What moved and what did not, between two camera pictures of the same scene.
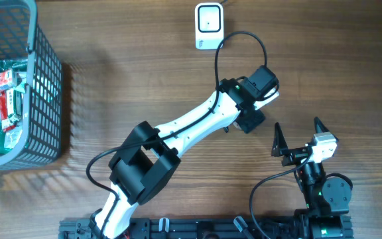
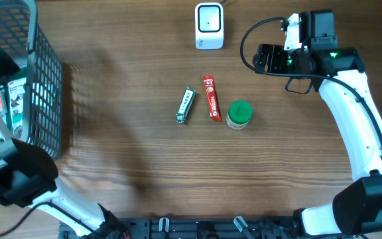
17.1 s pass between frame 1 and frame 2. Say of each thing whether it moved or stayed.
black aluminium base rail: stayed
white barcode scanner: stayed
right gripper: moved
